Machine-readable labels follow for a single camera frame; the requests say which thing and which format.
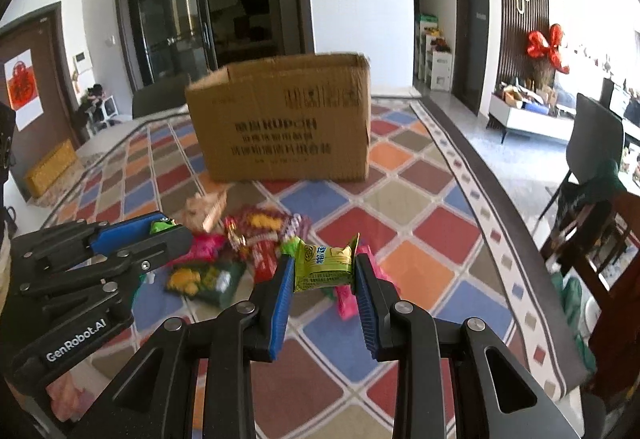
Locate cluttered small rack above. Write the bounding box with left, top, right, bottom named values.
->
left=71, top=83, right=121, bottom=142

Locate colourful checked tablecloth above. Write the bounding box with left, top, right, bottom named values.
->
left=7, top=96, right=588, bottom=439

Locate red and yellow snack packet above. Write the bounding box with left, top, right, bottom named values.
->
left=225, top=206, right=312, bottom=246

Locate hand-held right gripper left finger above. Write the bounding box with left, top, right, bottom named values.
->
left=67, top=251, right=297, bottom=439

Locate small green snack packet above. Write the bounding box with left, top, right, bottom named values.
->
left=150, top=215, right=179, bottom=235

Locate white storage shelf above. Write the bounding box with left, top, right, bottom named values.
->
left=417, top=14, right=454, bottom=92

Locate brown entry door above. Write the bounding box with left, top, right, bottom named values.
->
left=0, top=1, right=83, bottom=204

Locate yellow woven box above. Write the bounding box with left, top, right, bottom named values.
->
left=25, top=139, right=79, bottom=196

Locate dark green cloth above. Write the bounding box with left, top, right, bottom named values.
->
left=575, top=159, right=634, bottom=206

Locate white low cabinet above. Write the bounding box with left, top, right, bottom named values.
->
left=487, top=89, right=581, bottom=146

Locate dark interior door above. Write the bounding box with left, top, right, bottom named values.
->
left=454, top=0, right=490, bottom=114

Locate red paper door decoration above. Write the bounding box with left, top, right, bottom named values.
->
left=4, top=50, right=45, bottom=130

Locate red bow balloon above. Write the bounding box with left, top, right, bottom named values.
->
left=526, top=24, right=571, bottom=74

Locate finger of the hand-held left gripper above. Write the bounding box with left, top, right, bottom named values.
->
left=19, top=228, right=194, bottom=306
left=10, top=211, right=168, bottom=271

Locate brown wooden chair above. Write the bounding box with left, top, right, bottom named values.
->
left=540, top=189, right=640, bottom=400

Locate beige snack packet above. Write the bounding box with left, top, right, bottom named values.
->
left=185, top=191, right=229, bottom=233

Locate brown cardboard box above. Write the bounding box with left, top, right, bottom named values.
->
left=185, top=51, right=372, bottom=184

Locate pink snack packet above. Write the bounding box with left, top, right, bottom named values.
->
left=335, top=284, right=361, bottom=321
left=175, top=233, right=227, bottom=268

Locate black framed glass door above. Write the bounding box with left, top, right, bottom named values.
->
left=114, top=0, right=314, bottom=94

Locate red gold candy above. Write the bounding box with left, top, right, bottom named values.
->
left=226, top=219, right=247, bottom=251

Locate green plastic bag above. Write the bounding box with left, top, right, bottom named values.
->
left=552, top=271, right=599, bottom=370

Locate lime green snack packet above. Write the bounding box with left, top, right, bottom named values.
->
left=292, top=234, right=361, bottom=294

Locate dark grey chair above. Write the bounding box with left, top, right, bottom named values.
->
left=131, top=74, right=192, bottom=120
left=540, top=93, right=626, bottom=220

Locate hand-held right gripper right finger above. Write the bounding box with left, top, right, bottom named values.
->
left=352, top=251, right=576, bottom=439

